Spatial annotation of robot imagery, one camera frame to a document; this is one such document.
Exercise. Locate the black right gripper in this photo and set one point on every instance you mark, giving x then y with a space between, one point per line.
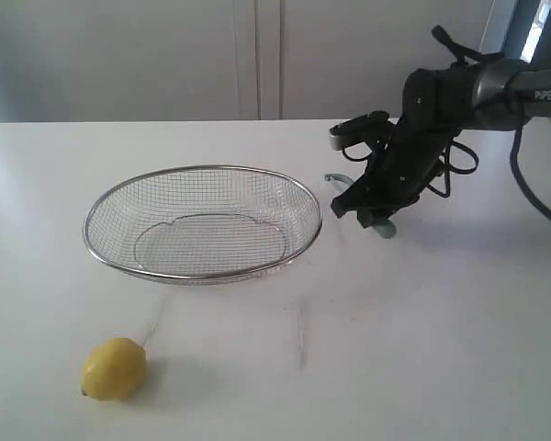
394 178

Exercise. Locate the teal handled peeler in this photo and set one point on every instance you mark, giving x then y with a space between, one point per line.
386 229

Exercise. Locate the yellow lemon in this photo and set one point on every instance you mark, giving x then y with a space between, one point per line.
114 370

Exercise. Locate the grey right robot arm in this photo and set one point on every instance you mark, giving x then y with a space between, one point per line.
437 105

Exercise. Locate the white cabinet doors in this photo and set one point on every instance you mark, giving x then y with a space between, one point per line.
206 60

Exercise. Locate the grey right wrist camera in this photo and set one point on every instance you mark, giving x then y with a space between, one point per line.
371 127

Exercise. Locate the metal wire mesh basket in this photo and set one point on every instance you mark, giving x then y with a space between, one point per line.
203 224

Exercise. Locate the dark window frame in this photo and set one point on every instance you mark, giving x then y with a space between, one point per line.
509 27

